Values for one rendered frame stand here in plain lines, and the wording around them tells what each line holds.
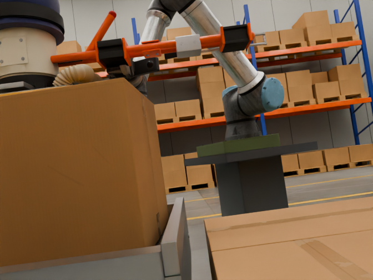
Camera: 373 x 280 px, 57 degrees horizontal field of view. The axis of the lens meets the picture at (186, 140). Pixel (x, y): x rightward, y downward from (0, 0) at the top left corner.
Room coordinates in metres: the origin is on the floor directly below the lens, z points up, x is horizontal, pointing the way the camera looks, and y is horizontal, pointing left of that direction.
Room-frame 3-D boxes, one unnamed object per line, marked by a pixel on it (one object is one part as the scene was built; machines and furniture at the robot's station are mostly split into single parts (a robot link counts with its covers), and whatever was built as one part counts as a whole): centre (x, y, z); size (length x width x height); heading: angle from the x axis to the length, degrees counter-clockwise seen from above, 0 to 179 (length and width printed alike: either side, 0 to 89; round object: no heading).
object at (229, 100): (1.79, -0.29, 1.00); 0.17 x 0.15 x 0.18; 33
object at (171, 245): (0.97, 0.06, 0.58); 0.70 x 0.03 x 0.06; 0
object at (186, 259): (0.97, 0.05, 0.47); 0.70 x 0.03 x 0.15; 0
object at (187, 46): (0.98, -0.04, 1.07); 0.07 x 0.07 x 0.04; 1
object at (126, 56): (0.98, 0.17, 1.08); 0.10 x 0.08 x 0.06; 1
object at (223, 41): (0.97, -0.18, 1.08); 0.08 x 0.07 x 0.05; 91
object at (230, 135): (1.79, -0.29, 0.86); 0.19 x 0.19 x 0.10
